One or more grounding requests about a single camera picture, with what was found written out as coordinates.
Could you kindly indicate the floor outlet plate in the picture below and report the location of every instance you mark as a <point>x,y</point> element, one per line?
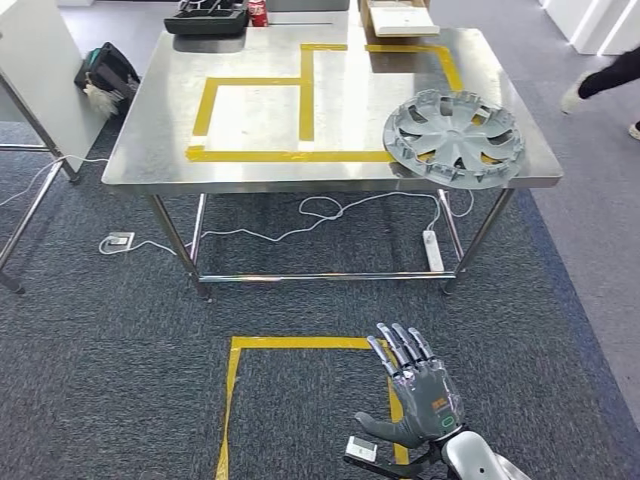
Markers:
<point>121,241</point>

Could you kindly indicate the white paper carrier bag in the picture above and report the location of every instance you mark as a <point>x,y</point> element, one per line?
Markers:
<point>400,20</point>

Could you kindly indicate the red cola can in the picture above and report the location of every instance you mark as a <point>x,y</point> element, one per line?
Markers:
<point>258,12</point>

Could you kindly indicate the person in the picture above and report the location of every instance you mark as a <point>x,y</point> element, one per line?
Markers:
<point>605,76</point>

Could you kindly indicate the white lit display plinth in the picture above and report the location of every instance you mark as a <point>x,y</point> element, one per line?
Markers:
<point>590,20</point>

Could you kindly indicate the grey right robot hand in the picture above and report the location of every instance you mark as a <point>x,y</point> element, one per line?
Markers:
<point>430,404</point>

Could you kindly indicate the black bag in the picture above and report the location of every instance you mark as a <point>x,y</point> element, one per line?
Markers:
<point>112,66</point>

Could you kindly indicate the stainless steel workbench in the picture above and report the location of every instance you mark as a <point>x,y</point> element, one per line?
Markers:
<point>250,112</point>

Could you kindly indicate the grey plastic wheel hubcap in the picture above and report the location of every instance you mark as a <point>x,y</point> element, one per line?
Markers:
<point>450,136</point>

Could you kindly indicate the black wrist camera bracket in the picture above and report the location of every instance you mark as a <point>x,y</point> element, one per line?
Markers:
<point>395,467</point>

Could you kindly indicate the white table with metal legs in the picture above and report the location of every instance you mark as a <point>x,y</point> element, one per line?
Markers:
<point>45,66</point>

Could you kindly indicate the black equipment case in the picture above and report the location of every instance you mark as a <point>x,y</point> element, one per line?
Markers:
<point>205,23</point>

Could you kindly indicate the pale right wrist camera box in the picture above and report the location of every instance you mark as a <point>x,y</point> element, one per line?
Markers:
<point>361,449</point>

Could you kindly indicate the white fabric bundle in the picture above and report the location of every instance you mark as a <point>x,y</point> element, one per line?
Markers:
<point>103,99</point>

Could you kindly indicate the white power strip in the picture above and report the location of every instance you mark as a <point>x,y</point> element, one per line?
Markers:
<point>433,250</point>

